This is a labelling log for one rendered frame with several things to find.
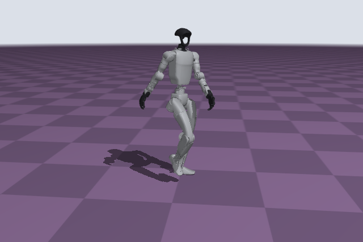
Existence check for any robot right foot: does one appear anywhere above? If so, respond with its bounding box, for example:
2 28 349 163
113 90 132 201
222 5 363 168
169 154 183 176

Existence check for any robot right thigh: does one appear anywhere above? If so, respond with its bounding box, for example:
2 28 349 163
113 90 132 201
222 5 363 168
166 98 195 144

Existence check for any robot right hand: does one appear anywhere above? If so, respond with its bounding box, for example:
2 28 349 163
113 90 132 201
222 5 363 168
139 92 150 109

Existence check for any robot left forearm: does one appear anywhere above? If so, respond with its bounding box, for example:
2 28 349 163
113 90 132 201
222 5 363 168
198 77 210 96

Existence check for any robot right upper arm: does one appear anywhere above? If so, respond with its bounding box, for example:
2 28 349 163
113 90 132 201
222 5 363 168
156 51 176 80

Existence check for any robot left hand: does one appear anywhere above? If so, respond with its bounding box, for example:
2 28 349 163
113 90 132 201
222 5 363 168
206 90 215 111

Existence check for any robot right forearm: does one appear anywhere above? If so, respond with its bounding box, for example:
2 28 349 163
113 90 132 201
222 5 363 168
144 72 159 94

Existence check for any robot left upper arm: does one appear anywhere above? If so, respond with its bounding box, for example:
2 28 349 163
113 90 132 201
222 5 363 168
192 52 204 80

